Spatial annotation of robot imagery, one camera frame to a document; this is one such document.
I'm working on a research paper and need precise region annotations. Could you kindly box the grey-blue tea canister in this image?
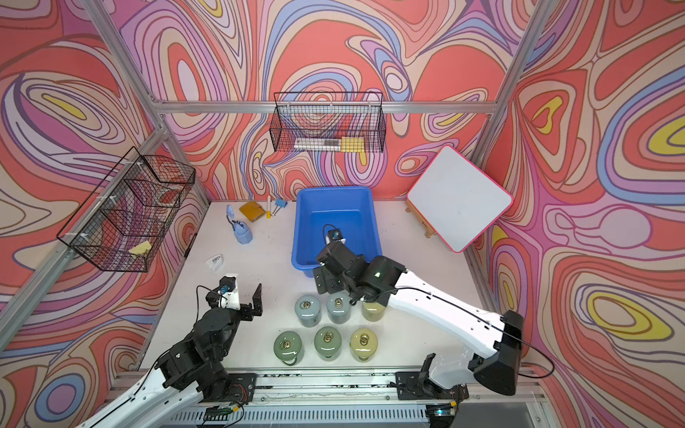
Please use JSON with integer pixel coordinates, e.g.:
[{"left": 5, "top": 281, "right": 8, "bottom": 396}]
[
  {"left": 326, "top": 292, "right": 351, "bottom": 325},
  {"left": 294, "top": 294, "right": 321, "bottom": 328}
]

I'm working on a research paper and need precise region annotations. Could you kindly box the green tea canister front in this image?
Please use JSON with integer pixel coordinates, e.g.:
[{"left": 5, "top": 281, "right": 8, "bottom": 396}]
[{"left": 273, "top": 331, "right": 304, "bottom": 367}]

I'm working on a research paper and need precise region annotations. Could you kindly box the yellow-green tea canister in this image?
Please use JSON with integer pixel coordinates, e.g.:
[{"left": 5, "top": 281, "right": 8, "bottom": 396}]
[{"left": 361, "top": 301, "right": 386, "bottom": 322}]

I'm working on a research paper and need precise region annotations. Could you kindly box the blue plastic basket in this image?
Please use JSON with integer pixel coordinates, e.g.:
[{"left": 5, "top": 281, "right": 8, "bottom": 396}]
[{"left": 292, "top": 187, "right": 383, "bottom": 277}]

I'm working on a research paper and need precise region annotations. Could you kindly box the dark green tea canister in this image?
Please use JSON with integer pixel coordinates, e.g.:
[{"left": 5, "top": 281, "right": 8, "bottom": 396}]
[{"left": 314, "top": 326, "right": 343, "bottom": 361}]

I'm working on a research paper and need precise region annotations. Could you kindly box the olive green tea canister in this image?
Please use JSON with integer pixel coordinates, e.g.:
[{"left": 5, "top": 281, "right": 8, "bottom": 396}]
[{"left": 350, "top": 328, "right": 378, "bottom": 362}]

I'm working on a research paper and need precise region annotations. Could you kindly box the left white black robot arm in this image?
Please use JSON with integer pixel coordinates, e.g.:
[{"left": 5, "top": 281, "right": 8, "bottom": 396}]
[{"left": 81, "top": 285, "right": 263, "bottom": 427}]

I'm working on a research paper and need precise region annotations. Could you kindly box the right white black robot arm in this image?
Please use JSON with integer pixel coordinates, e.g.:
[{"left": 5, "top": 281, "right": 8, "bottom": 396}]
[{"left": 314, "top": 254, "right": 524, "bottom": 396}]

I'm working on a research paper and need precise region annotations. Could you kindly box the yellow sponge in basket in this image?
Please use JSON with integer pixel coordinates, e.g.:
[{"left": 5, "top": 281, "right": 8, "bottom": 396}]
[{"left": 128, "top": 241, "right": 153, "bottom": 257}]

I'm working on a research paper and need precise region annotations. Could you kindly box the yellow box in basket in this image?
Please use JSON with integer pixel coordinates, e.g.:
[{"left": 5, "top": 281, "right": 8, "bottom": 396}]
[{"left": 340, "top": 137, "right": 366, "bottom": 153}]

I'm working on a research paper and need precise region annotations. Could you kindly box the small white tag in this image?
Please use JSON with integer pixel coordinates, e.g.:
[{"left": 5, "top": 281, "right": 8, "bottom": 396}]
[{"left": 206, "top": 254, "right": 224, "bottom": 272}]

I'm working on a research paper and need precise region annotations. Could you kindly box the blue spray bottle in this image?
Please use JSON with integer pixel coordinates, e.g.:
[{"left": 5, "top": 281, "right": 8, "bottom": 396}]
[{"left": 226, "top": 205, "right": 253, "bottom": 244}]

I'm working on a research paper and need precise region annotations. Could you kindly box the blue small clip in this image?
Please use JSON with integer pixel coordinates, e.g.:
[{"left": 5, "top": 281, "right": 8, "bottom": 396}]
[{"left": 272, "top": 199, "right": 288, "bottom": 216}]

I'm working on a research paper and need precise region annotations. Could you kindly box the wooden board easel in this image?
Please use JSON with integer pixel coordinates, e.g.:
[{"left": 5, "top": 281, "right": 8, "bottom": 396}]
[{"left": 405, "top": 200, "right": 436, "bottom": 238}]

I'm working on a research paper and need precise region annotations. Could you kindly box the amber square block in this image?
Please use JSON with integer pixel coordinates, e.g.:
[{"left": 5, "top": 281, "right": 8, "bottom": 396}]
[{"left": 239, "top": 201, "right": 267, "bottom": 222}]

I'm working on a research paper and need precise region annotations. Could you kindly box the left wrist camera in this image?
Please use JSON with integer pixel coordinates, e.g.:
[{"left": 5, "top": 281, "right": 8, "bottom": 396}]
[{"left": 218, "top": 276, "right": 240, "bottom": 310}]

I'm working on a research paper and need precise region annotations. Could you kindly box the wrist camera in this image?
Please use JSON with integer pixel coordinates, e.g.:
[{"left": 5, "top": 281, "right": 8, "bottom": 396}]
[
  {"left": 218, "top": 276, "right": 240, "bottom": 310},
  {"left": 323, "top": 225, "right": 346, "bottom": 245}
]

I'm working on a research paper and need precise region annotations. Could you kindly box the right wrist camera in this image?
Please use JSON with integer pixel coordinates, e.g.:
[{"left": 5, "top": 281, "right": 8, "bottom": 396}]
[{"left": 323, "top": 225, "right": 346, "bottom": 245}]

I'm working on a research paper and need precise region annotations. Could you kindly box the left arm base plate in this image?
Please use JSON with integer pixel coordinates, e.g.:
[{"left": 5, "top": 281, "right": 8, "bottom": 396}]
[{"left": 203, "top": 373, "right": 257, "bottom": 404}]

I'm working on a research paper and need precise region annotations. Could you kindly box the black wire basket left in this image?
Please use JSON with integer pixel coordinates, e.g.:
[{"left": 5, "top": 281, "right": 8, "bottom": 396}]
[{"left": 57, "top": 148, "right": 196, "bottom": 273}]

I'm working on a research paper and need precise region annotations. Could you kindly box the black wire basket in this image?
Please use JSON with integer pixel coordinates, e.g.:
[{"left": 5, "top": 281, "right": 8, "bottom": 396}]
[
  {"left": 269, "top": 90, "right": 387, "bottom": 153},
  {"left": 57, "top": 148, "right": 196, "bottom": 273}
]

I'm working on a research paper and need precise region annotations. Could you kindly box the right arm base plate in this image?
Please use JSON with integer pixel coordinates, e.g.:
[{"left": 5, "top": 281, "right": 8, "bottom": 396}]
[{"left": 388, "top": 372, "right": 469, "bottom": 403}]

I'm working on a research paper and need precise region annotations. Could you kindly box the white board pink frame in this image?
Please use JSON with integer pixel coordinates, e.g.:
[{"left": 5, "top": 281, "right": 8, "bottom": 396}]
[{"left": 407, "top": 147, "right": 513, "bottom": 253}]

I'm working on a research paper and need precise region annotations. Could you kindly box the black wire basket back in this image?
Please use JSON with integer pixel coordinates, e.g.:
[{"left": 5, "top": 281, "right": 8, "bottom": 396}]
[{"left": 269, "top": 90, "right": 387, "bottom": 153}]

